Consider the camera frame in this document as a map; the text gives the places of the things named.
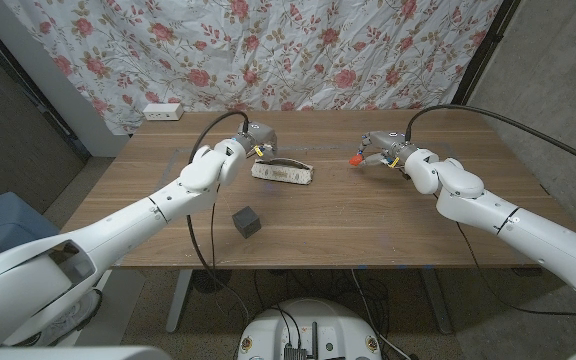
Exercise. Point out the floral backdrop cloth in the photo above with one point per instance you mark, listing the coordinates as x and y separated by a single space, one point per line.
268 50

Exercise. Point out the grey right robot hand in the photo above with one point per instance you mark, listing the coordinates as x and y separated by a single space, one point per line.
388 142

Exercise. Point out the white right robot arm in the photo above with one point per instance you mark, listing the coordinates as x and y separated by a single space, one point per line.
518 225

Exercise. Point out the white power strip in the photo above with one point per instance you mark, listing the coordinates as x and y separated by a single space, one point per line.
163 112

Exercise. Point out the white table leg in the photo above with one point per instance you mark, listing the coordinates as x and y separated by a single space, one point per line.
180 295

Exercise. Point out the black backdrop stand pole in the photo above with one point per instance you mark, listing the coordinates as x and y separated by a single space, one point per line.
483 55

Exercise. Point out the gray block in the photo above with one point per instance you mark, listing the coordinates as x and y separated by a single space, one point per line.
246 222

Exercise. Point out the grey table leg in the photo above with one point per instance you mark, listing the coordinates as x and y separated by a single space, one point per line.
435 300

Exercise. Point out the small red item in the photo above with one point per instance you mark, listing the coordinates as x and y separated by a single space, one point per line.
355 160

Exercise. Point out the cream patterned pen bag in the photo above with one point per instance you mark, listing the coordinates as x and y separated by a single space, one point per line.
283 174

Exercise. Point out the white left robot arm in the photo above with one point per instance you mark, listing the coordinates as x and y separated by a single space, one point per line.
118 230

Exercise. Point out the black round floor foot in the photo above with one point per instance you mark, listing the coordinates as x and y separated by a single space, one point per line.
211 280

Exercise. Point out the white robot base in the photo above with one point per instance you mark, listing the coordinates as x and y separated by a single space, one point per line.
338 325

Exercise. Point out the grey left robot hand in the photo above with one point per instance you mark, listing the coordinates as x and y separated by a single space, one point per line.
262 137

